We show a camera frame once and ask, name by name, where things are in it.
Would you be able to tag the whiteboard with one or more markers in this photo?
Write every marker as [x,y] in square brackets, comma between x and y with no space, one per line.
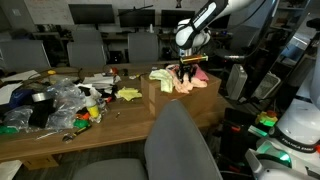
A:
[46,11]

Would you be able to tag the peach shirt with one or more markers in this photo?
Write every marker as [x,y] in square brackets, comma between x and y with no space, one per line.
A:
[186,87]

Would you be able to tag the white paper sheets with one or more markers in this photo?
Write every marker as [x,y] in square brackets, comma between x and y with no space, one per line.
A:
[20,76]

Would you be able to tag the clear plastic bag pile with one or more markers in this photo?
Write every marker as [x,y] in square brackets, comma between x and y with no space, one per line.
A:
[68,96]

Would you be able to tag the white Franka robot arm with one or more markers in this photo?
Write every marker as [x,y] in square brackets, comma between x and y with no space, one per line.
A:
[190,33]

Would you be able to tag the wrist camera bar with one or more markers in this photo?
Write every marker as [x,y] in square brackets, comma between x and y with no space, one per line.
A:
[194,59]

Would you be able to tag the small green object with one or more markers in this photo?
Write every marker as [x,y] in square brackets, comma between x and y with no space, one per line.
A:
[81,123]

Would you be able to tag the small orange tool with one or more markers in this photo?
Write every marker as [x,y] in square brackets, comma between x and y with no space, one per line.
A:
[83,116]

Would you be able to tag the green plastic object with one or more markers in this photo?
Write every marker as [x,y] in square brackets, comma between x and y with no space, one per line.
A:
[7,130]

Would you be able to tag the blue bag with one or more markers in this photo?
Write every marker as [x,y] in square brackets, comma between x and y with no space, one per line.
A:
[20,98]

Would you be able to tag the white paper sheet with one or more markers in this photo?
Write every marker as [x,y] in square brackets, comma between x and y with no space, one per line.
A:
[8,93]

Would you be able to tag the white mesh basket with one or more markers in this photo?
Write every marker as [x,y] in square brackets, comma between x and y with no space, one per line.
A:
[266,85]

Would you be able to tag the long wooden table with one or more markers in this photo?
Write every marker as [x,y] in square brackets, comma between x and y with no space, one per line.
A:
[126,126]

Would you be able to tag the white space heater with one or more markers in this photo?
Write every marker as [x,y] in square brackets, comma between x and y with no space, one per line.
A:
[236,81]

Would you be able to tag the small white bottle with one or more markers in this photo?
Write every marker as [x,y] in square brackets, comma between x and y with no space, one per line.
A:
[151,28]

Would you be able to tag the stack of white papers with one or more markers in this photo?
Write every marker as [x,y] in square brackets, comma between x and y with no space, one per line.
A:
[98,81]

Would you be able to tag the small red object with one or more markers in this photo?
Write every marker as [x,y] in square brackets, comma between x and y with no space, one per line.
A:
[114,70]

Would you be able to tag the black computer monitor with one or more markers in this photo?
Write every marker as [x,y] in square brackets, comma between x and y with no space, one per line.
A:
[91,14]
[220,22]
[136,18]
[168,18]

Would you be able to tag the yellow red emergency button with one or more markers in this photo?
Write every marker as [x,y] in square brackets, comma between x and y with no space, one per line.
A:
[266,118]

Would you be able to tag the small yellow object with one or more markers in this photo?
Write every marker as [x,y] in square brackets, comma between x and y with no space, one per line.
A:
[51,72]

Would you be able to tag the black case orange latch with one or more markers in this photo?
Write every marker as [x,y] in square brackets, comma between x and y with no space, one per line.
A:
[233,143]

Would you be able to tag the small black object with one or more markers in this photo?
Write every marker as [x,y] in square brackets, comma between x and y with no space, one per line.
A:
[125,72]

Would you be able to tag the brown cardboard box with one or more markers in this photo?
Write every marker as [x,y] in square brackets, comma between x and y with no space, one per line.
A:
[196,98]

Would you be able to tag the white curved robot shell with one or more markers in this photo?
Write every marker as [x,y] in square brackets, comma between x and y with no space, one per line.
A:
[266,170]

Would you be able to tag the pink shirt orange print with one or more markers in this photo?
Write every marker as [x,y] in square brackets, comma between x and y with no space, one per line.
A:
[201,75]

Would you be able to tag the yellow black utility knife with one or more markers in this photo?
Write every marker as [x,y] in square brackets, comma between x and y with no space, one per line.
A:
[76,133]

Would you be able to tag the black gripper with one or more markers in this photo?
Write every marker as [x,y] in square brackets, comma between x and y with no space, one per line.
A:
[189,66]

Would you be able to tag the white bottle yellow label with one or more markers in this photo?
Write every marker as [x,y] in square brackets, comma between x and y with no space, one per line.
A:
[92,107]

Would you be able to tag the small metal screw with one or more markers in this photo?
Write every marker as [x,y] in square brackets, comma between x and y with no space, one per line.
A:
[117,115]

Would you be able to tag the yellow cloth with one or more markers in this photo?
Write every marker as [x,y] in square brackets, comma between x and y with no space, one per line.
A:
[128,94]

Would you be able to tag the pale green towel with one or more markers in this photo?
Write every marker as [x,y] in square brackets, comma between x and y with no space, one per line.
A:
[165,80]

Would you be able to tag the grey office chair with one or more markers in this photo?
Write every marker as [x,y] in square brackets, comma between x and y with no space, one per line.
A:
[86,36]
[176,150]
[23,55]
[86,55]
[143,46]

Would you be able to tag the dark computer desk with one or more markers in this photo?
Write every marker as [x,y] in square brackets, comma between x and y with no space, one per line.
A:
[116,34]

